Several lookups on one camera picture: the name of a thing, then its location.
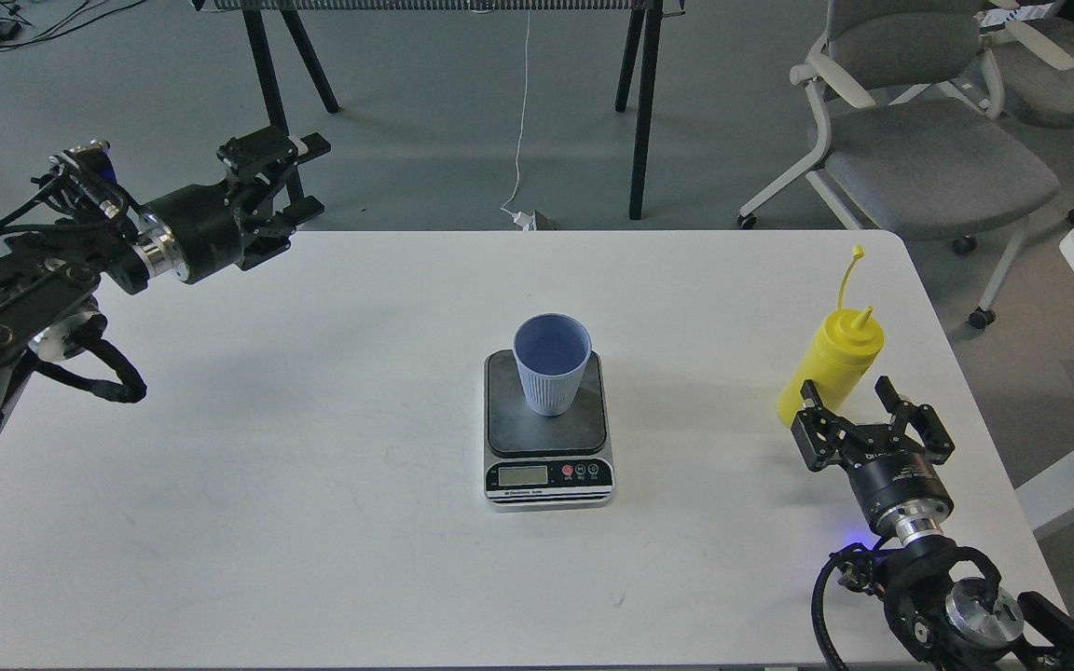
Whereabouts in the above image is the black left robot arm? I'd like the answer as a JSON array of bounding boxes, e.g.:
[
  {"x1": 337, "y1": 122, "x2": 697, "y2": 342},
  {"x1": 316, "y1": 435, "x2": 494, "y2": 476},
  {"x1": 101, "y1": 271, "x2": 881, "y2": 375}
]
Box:
[{"x1": 0, "y1": 127, "x2": 331, "y2": 432}]

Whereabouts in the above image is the black legged background table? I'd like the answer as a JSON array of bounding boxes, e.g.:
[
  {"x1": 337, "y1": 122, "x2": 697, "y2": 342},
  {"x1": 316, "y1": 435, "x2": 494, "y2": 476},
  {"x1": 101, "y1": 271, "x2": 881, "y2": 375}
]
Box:
[{"x1": 192, "y1": 1, "x2": 666, "y2": 222}]

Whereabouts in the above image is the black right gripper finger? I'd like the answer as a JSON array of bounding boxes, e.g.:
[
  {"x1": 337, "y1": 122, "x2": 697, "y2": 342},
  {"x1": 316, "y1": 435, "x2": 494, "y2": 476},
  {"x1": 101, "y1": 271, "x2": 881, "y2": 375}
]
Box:
[
  {"x1": 790, "y1": 379, "x2": 869, "y2": 472},
  {"x1": 874, "y1": 377, "x2": 956, "y2": 464}
]

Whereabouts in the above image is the digital kitchen scale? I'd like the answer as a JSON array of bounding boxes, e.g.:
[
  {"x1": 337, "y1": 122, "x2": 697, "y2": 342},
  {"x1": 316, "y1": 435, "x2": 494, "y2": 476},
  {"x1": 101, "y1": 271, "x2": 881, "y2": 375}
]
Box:
[{"x1": 483, "y1": 349, "x2": 615, "y2": 513}]

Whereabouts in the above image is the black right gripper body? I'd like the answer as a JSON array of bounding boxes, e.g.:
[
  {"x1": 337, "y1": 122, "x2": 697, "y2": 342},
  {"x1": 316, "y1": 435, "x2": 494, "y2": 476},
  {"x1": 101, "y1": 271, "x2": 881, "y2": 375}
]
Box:
[{"x1": 843, "y1": 446, "x2": 952, "y2": 542}]

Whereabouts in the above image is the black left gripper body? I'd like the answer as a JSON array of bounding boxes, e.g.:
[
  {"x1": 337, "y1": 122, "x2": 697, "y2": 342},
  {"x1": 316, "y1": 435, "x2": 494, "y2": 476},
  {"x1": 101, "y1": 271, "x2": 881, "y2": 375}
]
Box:
[{"x1": 136, "y1": 183, "x2": 263, "y2": 285}]

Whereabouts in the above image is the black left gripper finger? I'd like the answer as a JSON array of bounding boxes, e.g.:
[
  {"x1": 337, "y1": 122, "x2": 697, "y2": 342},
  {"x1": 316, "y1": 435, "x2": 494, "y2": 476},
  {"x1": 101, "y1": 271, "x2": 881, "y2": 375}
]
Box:
[
  {"x1": 217, "y1": 128, "x2": 332, "y2": 210},
  {"x1": 243, "y1": 196, "x2": 325, "y2": 271}
]

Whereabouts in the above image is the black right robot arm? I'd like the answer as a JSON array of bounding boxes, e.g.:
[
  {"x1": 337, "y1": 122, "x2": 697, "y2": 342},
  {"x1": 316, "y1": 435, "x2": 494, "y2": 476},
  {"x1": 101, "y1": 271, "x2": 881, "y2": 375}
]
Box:
[{"x1": 790, "y1": 377, "x2": 1074, "y2": 670}]

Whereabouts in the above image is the grey office chair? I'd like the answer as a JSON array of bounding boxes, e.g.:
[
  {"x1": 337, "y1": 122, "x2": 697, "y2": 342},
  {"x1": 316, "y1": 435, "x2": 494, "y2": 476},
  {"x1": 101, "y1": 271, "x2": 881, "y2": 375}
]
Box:
[
  {"x1": 737, "y1": 1, "x2": 1060, "y2": 330},
  {"x1": 981, "y1": 1, "x2": 1074, "y2": 225}
]

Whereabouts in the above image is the blue plastic cup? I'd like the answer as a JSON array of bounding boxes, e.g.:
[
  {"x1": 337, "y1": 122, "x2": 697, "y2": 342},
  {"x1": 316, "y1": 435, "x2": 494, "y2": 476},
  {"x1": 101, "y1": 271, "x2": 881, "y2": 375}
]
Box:
[{"x1": 513, "y1": 313, "x2": 593, "y2": 417}]

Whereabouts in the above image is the yellow squeeze bottle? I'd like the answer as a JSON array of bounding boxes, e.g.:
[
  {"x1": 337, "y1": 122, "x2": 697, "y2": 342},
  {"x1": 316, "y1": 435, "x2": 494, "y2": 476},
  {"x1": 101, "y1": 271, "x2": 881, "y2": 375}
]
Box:
[{"x1": 777, "y1": 245, "x2": 886, "y2": 426}]

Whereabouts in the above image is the white hanging cable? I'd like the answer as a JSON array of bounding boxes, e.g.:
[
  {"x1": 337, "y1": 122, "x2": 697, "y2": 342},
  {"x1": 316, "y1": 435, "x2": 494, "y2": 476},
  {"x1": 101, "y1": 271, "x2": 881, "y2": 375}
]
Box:
[{"x1": 500, "y1": 8, "x2": 538, "y2": 230}]

